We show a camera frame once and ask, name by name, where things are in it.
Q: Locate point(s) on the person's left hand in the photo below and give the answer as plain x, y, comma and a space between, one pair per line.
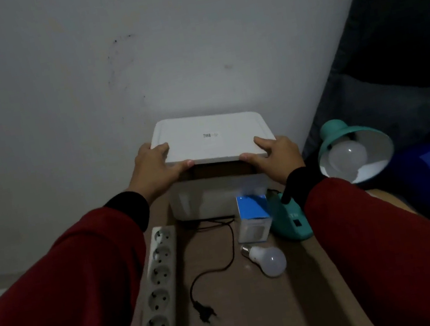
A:
151, 176

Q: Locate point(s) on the person's right hand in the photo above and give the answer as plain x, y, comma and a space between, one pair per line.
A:
281, 161

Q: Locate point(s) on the white storage box lid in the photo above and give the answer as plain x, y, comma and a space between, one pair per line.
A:
196, 151

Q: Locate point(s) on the teal desk lamp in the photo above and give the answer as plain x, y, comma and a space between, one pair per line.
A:
292, 222

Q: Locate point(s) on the white light bulb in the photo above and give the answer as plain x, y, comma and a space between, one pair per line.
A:
272, 262
346, 156

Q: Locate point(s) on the blue and white bulb carton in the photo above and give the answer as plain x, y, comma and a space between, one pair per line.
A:
253, 228

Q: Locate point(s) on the white power strip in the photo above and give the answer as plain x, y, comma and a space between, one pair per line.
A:
160, 278

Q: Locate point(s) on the person's left forearm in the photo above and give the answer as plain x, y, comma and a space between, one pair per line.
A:
57, 300

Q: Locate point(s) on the person's right forearm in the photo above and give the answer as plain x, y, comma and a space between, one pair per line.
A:
401, 252

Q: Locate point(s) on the white plastic storage box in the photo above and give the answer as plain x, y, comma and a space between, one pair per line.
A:
205, 200

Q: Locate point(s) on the grey cushion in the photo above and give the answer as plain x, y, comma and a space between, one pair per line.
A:
387, 105

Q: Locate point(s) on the brown wooden bedside table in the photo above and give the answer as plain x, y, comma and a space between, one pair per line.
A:
247, 321

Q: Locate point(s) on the dark grey padded headboard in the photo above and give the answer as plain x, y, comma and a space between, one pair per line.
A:
400, 12

